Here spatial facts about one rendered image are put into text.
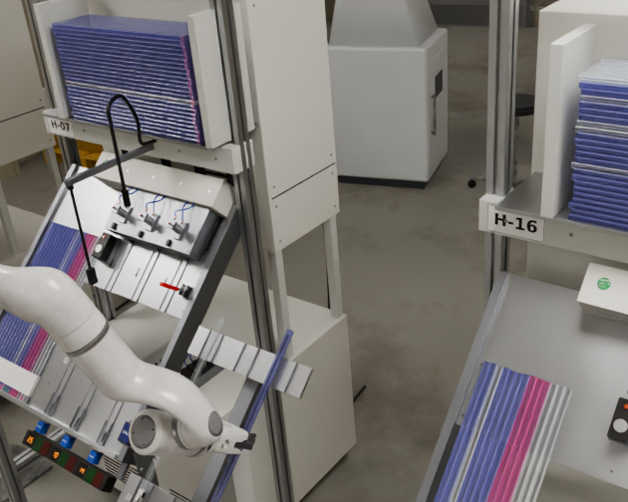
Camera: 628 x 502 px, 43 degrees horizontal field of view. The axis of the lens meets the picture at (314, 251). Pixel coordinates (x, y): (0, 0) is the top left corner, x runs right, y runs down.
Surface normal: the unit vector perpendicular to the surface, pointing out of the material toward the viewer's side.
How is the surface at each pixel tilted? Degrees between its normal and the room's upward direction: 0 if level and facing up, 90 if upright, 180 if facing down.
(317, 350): 90
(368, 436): 0
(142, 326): 0
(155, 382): 23
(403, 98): 90
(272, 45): 90
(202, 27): 90
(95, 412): 43
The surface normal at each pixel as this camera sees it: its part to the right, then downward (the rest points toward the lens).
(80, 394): -0.47, -0.37
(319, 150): 0.80, 0.22
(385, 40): -0.36, 0.46
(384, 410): -0.08, -0.88
